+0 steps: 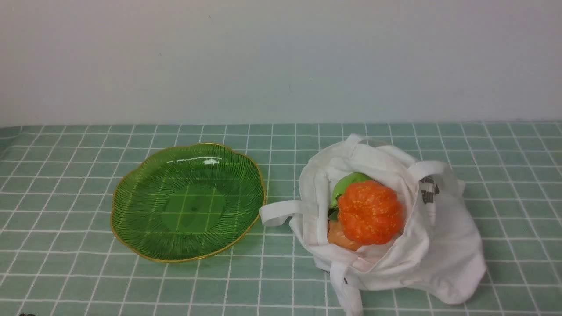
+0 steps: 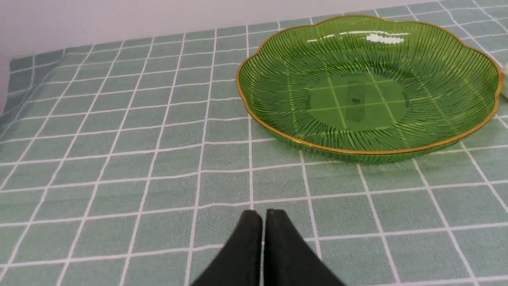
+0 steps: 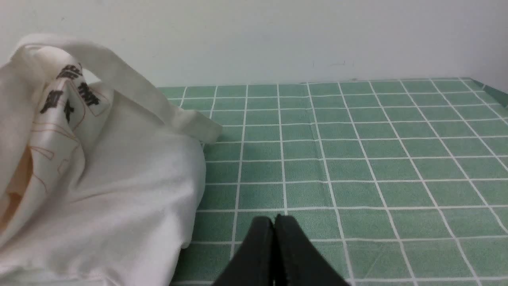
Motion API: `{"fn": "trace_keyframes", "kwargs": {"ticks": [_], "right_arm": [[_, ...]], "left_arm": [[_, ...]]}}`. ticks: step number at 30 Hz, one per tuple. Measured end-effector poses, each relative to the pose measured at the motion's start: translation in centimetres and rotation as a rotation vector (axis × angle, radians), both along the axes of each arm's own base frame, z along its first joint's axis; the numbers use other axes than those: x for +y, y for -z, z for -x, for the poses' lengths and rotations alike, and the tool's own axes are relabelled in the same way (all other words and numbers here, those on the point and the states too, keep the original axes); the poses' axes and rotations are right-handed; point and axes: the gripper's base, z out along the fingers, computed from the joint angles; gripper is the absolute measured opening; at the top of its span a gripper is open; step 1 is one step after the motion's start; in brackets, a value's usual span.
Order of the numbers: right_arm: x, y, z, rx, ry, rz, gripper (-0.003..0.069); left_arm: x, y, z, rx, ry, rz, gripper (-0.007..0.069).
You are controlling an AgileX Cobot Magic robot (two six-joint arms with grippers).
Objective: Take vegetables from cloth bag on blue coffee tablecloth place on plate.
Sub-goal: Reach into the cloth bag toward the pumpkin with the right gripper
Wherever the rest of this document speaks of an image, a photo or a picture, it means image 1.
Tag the orange bumpy pumpkin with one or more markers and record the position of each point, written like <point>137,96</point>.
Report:
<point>370,213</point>

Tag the white cloth tote bag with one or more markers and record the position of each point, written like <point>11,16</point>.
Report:
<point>438,249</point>

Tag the green pepper vegetable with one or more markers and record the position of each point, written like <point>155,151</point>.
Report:
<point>343,183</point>

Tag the green glass plate gold rim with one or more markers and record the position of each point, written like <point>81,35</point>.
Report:
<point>187,203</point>

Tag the green checkered tablecloth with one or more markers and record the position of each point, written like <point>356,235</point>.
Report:
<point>60,258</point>

